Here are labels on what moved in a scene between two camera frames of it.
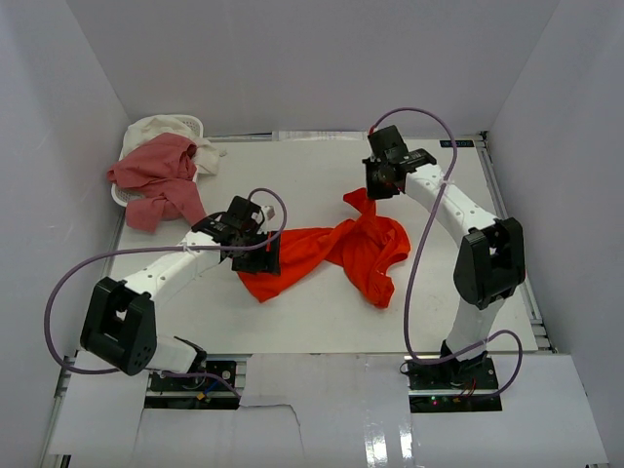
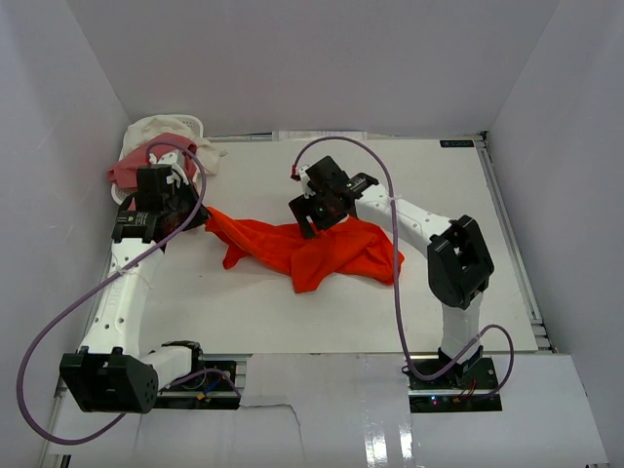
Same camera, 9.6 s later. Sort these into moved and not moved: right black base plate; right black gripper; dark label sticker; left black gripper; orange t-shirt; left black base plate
Moved: orange t-shirt; left black gripper; right black gripper
Not moved: left black base plate; right black base plate; dark label sticker
